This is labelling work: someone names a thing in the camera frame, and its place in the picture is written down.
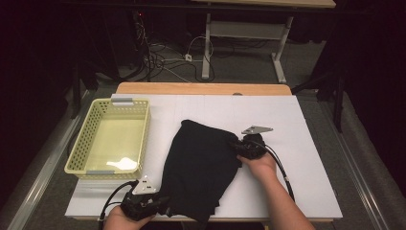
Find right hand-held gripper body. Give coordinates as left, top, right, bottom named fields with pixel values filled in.
left=237, top=125, right=274, bottom=161

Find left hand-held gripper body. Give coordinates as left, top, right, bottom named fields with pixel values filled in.
left=120, top=174, right=161, bottom=222

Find black shirt with grey trim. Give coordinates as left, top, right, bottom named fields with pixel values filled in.
left=158, top=119, right=243, bottom=223

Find yellow plastic basket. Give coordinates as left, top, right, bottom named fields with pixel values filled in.
left=63, top=97, right=151, bottom=180

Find person's right hand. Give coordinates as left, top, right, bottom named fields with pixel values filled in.
left=237, top=151, right=278, bottom=184

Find person's left hand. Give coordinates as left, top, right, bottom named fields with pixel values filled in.
left=102, top=205, right=157, bottom=230

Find white board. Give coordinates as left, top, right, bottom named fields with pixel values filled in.
left=64, top=93, right=344, bottom=220

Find black metal stand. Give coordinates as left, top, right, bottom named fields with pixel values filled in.
left=291, top=70, right=348, bottom=134

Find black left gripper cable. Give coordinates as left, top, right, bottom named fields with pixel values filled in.
left=99, top=180, right=138, bottom=225

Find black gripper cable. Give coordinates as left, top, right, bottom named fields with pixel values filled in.
left=264, top=143, right=296, bottom=203
left=99, top=180, right=138, bottom=225

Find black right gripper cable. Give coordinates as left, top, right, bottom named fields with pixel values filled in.
left=264, top=143, right=296, bottom=203

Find desk with white metal frame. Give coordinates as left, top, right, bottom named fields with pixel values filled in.
left=191, top=0, right=337, bottom=84

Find grey metal floor rail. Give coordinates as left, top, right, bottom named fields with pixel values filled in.
left=6, top=90, right=94, bottom=230
left=319, top=95, right=391, bottom=230

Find tangle of black floor cables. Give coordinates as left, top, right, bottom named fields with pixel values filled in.
left=132, top=12, right=218, bottom=84

